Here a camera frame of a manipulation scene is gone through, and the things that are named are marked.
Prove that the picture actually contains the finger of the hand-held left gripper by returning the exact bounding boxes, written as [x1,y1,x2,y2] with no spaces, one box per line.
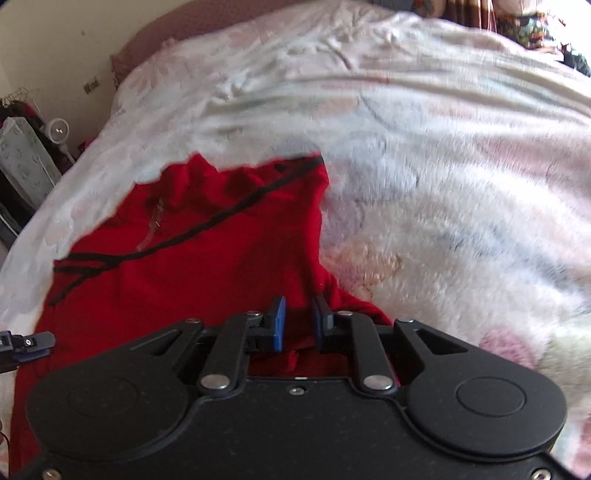
[0,330,57,371]

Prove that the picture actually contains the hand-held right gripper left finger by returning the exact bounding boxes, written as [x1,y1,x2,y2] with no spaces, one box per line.
[137,295,287,397]

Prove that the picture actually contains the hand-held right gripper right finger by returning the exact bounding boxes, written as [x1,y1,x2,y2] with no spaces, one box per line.
[311,294,460,398]

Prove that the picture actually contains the red garment with black stripe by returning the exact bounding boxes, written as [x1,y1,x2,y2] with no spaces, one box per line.
[9,152,394,468]

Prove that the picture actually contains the dark clothes on rack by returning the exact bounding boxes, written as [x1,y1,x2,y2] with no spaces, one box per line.
[0,87,44,121]

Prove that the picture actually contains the fluffy floral blanket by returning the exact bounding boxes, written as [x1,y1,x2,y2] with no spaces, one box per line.
[318,83,591,462]

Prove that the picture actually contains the pale patterned bag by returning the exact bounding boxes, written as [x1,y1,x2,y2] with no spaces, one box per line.
[0,116,64,210]

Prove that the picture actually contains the white round fan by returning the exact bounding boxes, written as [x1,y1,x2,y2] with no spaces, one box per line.
[46,117,77,163]

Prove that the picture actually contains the pale floral bed sheet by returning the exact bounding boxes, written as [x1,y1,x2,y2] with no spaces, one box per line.
[0,4,591,324]

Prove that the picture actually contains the brown striped curtain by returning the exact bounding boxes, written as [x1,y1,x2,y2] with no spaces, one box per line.
[445,0,496,29]

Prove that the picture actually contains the dark floral cloth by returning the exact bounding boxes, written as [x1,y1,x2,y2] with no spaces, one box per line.
[496,9,591,78]

